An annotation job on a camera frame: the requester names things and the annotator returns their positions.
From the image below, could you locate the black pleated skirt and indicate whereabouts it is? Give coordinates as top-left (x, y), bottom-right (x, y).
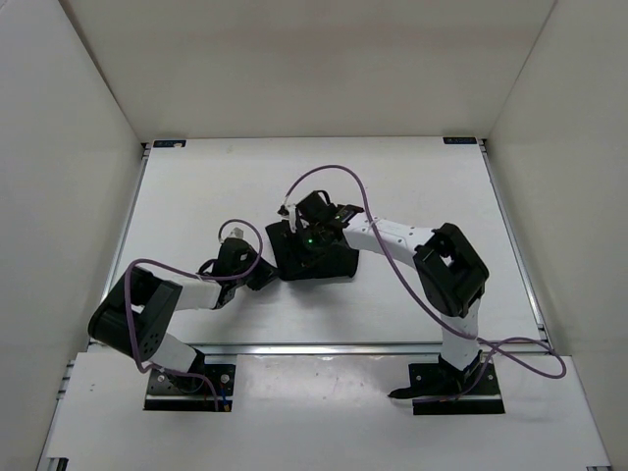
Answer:
top-left (265, 221), bottom-right (359, 282)

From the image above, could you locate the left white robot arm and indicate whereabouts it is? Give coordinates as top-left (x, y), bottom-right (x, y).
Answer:
top-left (87, 235), bottom-right (279, 393)

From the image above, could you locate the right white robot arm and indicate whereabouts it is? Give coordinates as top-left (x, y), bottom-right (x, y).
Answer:
top-left (278, 190), bottom-right (489, 393)

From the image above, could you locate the left blue corner label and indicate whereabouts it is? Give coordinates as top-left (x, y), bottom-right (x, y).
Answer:
top-left (152, 139), bottom-right (186, 148)

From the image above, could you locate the blue corner label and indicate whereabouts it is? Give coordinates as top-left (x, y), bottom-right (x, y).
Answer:
top-left (443, 136), bottom-right (478, 145)
top-left (152, 139), bottom-right (186, 148)

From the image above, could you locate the right blue corner label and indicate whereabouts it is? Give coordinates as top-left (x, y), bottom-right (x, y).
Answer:
top-left (443, 136), bottom-right (478, 145)

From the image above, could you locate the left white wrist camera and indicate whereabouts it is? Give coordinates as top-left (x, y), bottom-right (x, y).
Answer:
top-left (229, 227), bottom-right (244, 239)

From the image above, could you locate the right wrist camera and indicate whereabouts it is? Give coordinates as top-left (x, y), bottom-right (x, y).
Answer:
top-left (278, 196), bottom-right (299, 234)

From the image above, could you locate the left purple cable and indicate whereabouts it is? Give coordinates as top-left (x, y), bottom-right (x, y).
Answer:
top-left (122, 218), bottom-right (266, 412)

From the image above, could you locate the purple cable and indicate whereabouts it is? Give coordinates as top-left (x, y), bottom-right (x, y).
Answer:
top-left (282, 165), bottom-right (568, 382)
top-left (122, 218), bottom-right (266, 412)

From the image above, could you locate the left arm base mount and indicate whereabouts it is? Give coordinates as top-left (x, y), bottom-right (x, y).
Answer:
top-left (143, 360), bottom-right (236, 413)

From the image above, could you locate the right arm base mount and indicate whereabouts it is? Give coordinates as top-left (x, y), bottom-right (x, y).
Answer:
top-left (388, 362), bottom-right (505, 416)

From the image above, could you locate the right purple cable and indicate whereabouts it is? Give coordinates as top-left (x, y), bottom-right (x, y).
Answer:
top-left (282, 165), bottom-right (568, 382)

